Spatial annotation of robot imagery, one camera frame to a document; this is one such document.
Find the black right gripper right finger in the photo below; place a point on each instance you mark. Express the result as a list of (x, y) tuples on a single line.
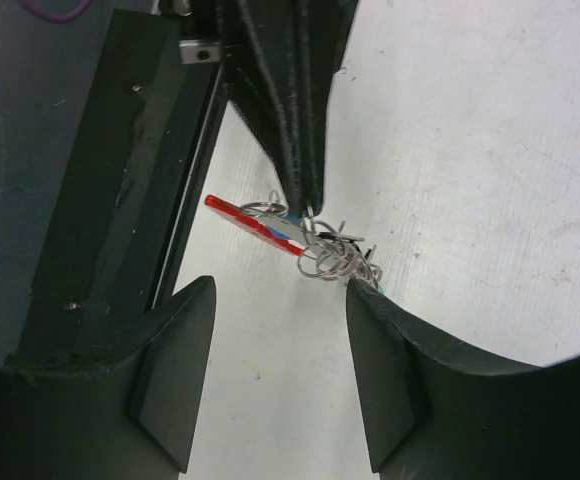
[(436, 407)]

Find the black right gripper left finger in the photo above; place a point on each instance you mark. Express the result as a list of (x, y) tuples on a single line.
[(126, 408)]

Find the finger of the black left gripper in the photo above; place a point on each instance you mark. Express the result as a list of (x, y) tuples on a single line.
[(323, 31), (251, 90)]

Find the keyring bunch with coloured tags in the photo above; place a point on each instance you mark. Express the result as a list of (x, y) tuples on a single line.
[(321, 251)]

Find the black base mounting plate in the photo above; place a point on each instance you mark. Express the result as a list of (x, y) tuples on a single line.
[(133, 182)]

